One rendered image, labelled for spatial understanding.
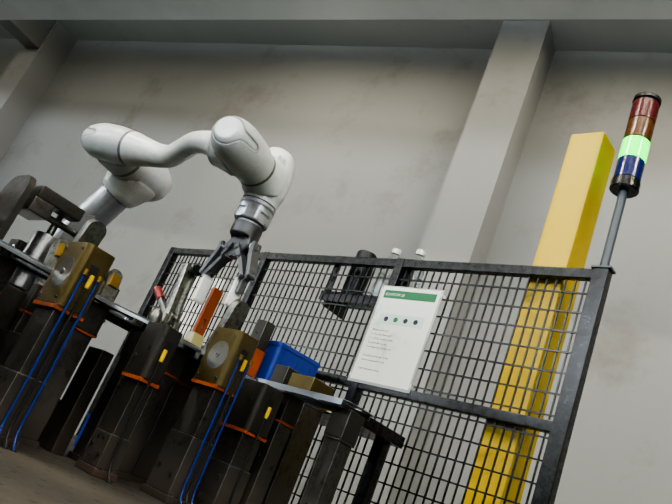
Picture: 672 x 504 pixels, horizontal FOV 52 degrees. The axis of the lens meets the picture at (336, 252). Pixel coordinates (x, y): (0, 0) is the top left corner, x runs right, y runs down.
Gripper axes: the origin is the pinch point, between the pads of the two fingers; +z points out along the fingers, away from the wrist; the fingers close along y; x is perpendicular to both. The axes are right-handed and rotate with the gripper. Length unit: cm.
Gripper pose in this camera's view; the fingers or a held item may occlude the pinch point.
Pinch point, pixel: (215, 299)
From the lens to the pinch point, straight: 163.9
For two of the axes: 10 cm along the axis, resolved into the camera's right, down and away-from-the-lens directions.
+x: 6.0, 4.9, 6.4
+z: -3.6, 8.7, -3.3
